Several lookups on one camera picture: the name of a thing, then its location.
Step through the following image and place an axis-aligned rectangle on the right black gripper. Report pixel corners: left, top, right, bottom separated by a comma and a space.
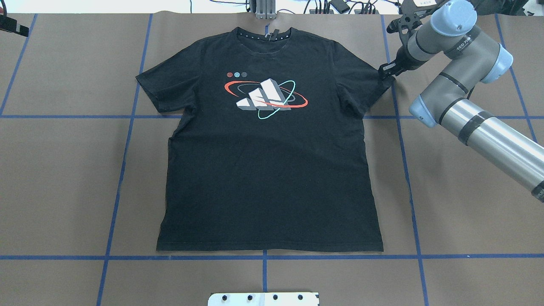
378, 47, 415, 79

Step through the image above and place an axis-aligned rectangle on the black graphic t-shirt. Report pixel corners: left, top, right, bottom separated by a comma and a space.
136, 28, 393, 252

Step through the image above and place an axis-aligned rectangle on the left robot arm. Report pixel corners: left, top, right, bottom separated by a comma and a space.
0, 0, 30, 37

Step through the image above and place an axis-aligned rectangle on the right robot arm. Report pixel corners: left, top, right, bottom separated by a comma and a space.
378, 0, 544, 201

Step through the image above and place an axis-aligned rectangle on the black power strip with cables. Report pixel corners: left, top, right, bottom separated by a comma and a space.
303, 0, 379, 15

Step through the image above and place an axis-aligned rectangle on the aluminium frame post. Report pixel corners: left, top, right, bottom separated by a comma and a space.
250, 0, 277, 20

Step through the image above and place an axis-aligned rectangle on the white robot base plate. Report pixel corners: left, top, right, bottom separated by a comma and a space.
207, 292, 320, 306

